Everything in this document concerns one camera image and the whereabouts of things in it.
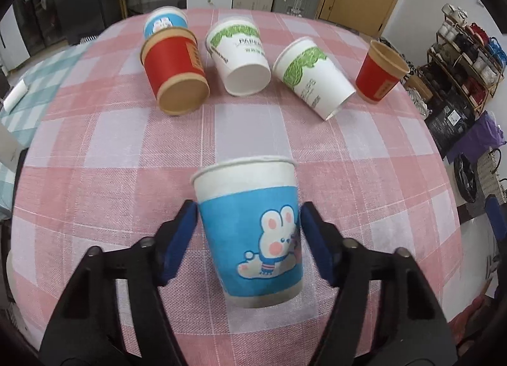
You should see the blue bunny paper cup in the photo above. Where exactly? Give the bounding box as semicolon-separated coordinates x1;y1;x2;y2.
191;156;303;309

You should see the red paper cup upright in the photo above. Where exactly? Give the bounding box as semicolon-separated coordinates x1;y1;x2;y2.
355;40;410;103

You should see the red paper cup lying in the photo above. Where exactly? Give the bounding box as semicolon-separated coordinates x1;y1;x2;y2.
140;27;210;116

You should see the white green cup right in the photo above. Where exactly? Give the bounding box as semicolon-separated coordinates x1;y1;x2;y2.
273;37;356;120

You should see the white green cup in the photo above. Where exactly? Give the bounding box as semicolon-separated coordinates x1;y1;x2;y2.
205;16;272;97
273;37;356;120

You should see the white green cup left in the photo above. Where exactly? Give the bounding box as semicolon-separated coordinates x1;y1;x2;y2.
205;16;272;97

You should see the blue bunny cup lying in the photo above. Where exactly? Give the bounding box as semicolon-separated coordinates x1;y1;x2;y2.
144;6;188;40

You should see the teal checkered tablecloth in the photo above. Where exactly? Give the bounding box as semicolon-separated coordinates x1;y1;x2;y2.
0;42;96;213

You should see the white paper roll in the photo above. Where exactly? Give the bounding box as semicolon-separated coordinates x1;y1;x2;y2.
3;79;28;113

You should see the wooden tea shelf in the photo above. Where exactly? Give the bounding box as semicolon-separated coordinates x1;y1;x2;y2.
419;3;506;118

